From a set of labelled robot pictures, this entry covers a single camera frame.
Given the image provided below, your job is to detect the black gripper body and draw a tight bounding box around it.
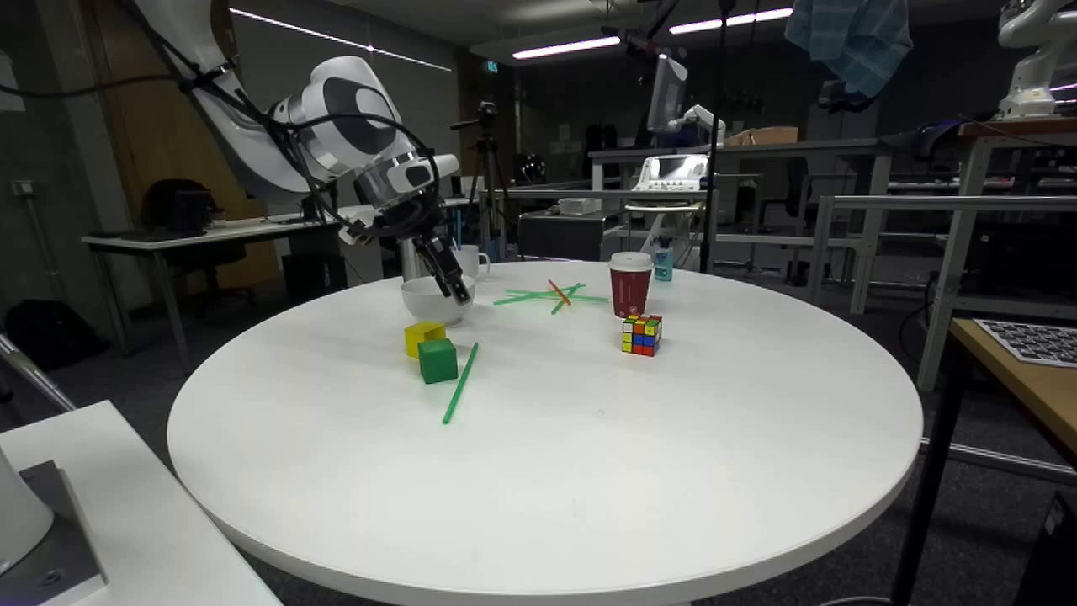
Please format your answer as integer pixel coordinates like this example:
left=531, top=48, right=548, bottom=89
left=335, top=178, right=450, bottom=252

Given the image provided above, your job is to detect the green block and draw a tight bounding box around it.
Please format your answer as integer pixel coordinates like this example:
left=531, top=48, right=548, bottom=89
left=413, top=335, right=462, bottom=387

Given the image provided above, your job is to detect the yellow block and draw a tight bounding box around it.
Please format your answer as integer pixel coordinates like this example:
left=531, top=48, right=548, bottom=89
left=400, top=320, right=450, bottom=365

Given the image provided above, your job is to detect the white mug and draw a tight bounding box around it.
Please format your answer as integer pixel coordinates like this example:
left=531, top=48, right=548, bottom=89
left=450, top=243, right=495, bottom=286

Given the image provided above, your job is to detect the stainless steel bottle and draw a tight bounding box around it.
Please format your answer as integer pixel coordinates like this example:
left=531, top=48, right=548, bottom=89
left=396, top=237, right=436, bottom=284

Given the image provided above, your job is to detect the white bowl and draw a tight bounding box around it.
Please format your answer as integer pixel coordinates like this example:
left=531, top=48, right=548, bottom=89
left=396, top=272, right=475, bottom=329

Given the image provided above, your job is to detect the orange straw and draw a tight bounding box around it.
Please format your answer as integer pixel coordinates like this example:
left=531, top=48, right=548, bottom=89
left=545, top=277, right=588, bottom=309

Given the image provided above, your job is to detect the dark green straw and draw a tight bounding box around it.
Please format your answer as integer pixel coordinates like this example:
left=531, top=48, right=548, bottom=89
left=437, top=342, right=481, bottom=429

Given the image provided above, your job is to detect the grey office desk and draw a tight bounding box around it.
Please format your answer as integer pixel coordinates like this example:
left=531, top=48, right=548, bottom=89
left=78, top=201, right=396, bottom=365

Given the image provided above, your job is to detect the red paper cup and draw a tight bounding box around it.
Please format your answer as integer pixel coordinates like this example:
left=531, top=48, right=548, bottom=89
left=606, top=251, right=657, bottom=320

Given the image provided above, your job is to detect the multicoloured puzzle cube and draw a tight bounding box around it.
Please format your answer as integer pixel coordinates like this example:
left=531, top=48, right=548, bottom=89
left=620, top=309, right=668, bottom=362

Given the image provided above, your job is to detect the black office chair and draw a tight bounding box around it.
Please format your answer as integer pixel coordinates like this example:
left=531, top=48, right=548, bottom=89
left=137, top=176, right=247, bottom=279

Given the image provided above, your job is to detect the white medical cart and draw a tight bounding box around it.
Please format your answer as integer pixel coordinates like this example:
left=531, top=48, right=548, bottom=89
left=620, top=48, right=729, bottom=266

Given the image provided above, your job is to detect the black bag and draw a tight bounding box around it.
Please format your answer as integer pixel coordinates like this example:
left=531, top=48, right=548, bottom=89
left=0, top=296, right=111, bottom=373

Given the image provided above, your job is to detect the white side table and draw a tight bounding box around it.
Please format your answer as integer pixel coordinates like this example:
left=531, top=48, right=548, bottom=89
left=0, top=397, right=284, bottom=606

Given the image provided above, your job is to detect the hanging blue cloth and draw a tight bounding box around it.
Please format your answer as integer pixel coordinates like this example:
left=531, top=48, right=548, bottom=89
left=782, top=0, right=915, bottom=103

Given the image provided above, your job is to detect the dark mounting plate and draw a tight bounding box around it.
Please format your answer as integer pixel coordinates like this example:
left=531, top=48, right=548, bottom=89
left=0, top=456, right=111, bottom=606

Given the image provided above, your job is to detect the checkerboard sheet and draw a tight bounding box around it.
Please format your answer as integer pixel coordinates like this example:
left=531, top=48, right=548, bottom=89
left=972, top=317, right=1077, bottom=370

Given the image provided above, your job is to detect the wooden desk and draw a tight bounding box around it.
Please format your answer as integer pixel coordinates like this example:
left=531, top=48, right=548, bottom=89
left=889, top=317, right=1077, bottom=606

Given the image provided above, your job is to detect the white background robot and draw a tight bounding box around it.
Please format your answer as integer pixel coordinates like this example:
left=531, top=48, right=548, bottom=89
left=992, top=0, right=1077, bottom=122

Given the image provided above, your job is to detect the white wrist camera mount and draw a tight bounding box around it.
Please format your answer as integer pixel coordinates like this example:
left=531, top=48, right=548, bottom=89
left=422, top=153, right=465, bottom=187

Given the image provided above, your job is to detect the black camera tripod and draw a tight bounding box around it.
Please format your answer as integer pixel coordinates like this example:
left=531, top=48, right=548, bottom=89
left=450, top=97, right=513, bottom=264

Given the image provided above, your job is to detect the grey metal frame table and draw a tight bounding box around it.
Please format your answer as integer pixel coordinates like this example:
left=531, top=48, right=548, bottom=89
left=913, top=115, right=1077, bottom=397
left=805, top=191, right=1077, bottom=329

